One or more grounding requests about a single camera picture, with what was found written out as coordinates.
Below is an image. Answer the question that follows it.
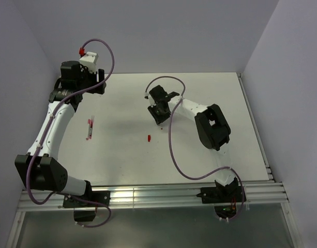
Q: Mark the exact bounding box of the dark red pen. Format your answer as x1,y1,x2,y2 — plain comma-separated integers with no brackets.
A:
88,115,95,140

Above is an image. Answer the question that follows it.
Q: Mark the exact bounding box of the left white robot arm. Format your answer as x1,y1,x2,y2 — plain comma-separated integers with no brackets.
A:
14,58,106,206

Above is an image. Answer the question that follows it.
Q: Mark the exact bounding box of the white pen pink tip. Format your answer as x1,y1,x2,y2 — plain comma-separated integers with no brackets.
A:
86,119,93,140

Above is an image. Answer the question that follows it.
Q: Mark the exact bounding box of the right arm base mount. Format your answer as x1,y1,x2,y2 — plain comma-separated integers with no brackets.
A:
196,185,246,219

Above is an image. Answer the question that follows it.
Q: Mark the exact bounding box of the aluminium frame rail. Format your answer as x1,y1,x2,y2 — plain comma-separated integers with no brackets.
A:
17,181,289,212

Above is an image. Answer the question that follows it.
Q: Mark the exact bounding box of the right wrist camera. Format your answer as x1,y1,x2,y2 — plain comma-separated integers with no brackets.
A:
144,92,156,106

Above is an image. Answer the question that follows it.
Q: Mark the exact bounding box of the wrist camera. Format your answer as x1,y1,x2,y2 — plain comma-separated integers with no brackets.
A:
144,92,156,106
79,48,99,73

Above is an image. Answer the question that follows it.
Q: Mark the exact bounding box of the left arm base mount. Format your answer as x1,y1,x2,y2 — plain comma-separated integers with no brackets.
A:
62,190,112,225

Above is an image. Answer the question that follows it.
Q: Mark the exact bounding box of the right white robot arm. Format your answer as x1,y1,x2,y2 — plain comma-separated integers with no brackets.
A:
144,85,240,202

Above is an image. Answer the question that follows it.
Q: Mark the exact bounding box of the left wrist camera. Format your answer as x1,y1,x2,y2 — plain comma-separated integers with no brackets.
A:
79,48,99,73

